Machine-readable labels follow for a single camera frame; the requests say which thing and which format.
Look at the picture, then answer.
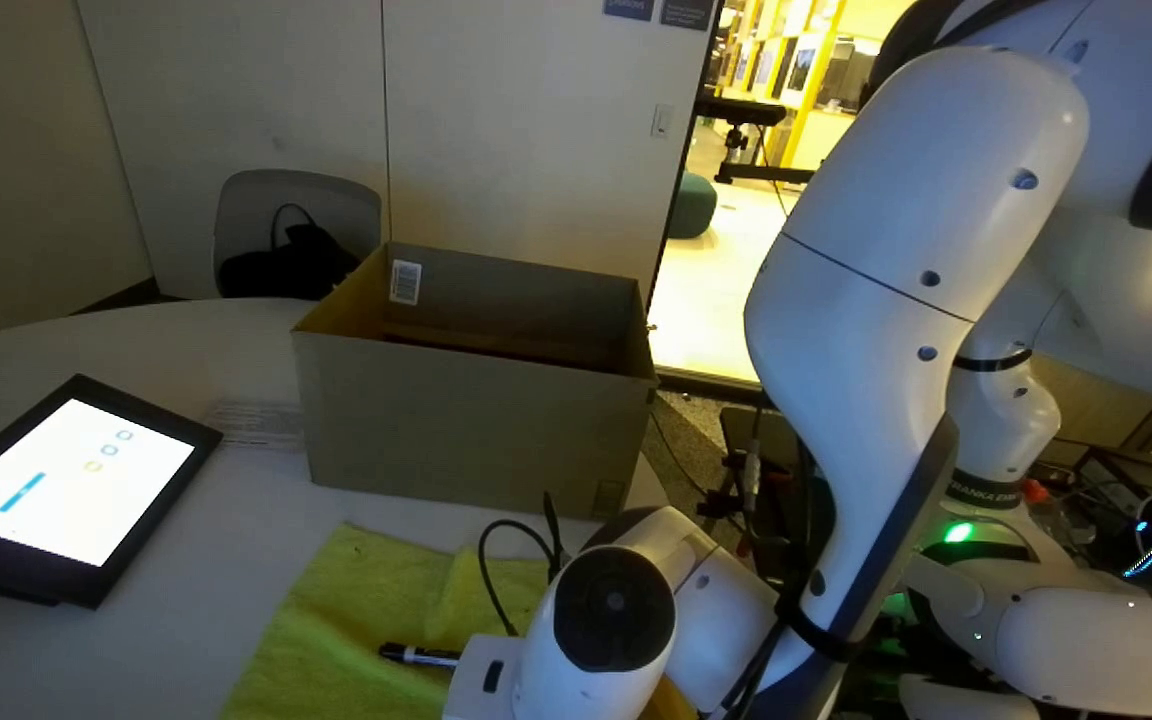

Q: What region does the black marker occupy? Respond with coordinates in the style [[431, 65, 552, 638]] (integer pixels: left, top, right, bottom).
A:
[[379, 638, 459, 667]]

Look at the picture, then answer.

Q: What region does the green towel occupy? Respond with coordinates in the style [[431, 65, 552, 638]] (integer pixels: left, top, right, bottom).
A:
[[221, 524, 549, 720]]

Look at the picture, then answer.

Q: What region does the open cardboard box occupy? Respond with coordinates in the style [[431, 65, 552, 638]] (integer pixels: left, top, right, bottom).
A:
[[293, 243, 650, 519]]

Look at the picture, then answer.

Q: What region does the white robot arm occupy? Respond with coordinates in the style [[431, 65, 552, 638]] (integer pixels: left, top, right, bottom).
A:
[[445, 0, 1152, 720]]

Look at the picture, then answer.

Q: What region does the black tablet with lit screen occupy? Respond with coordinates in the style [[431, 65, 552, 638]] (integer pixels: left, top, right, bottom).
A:
[[0, 374, 221, 608]]

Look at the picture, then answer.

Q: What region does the black bag on chair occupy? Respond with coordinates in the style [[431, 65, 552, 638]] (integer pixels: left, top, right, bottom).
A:
[[216, 204, 356, 301]]

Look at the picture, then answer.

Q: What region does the grey chair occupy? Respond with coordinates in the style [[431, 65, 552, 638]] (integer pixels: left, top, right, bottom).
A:
[[213, 164, 383, 302]]

